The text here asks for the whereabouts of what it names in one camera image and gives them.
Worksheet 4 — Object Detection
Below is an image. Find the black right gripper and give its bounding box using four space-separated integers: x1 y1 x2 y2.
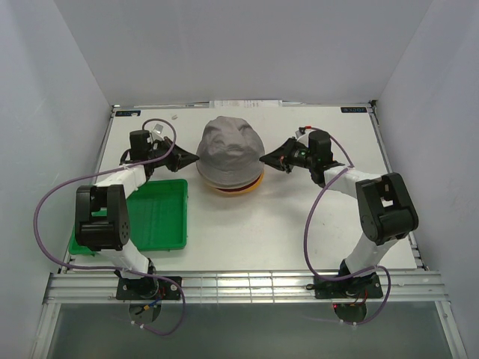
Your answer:
260 137 316 174

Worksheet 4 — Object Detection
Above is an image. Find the dark red bucket hat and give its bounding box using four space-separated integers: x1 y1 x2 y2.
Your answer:
216 177 263 195

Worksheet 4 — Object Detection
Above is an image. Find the grey bucket hat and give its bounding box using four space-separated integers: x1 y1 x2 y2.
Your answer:
196 116 265 189

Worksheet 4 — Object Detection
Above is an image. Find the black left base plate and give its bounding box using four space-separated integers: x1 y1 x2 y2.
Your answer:
115 276 183 301

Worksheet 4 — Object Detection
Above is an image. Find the dark label sticker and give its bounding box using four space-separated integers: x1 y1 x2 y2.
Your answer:
340 106 367 114

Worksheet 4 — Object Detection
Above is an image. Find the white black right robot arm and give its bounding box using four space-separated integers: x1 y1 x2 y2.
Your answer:
260 126 419 297

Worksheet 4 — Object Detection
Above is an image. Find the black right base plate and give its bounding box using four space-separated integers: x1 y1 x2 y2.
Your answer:
306 273 383 299

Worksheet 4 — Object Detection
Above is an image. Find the aluminium table frame rail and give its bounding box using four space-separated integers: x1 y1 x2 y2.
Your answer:
43 270 449 304

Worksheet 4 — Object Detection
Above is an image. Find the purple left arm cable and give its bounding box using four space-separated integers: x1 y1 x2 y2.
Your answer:
33 118 187 336

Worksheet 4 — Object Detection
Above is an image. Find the left corner label sticker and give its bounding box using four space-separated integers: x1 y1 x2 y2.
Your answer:
115 110 141 117

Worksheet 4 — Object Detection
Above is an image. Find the yellow bucket hat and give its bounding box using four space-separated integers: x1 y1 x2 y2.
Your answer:
216 170 266 198

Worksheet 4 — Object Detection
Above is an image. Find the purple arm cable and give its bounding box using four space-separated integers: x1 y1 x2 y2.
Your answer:
33 118 187 336
297 125 392 327

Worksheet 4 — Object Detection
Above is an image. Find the green plastic bin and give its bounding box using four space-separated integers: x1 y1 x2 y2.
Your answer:
69 179 188 255

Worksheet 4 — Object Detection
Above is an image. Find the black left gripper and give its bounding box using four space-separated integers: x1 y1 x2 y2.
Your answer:
147 137 198 173

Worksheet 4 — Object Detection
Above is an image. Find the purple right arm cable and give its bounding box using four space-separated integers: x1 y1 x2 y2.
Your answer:
297 125 392 327

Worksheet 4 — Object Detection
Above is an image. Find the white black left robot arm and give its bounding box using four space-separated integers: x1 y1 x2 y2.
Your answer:
74 129 199 300

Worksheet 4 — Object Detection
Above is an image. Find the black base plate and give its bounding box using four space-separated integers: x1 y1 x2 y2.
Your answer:
306 273 383 299
115 276 183 301

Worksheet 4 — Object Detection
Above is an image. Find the beige bucket hat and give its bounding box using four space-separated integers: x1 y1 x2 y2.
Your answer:
204 182 224 191

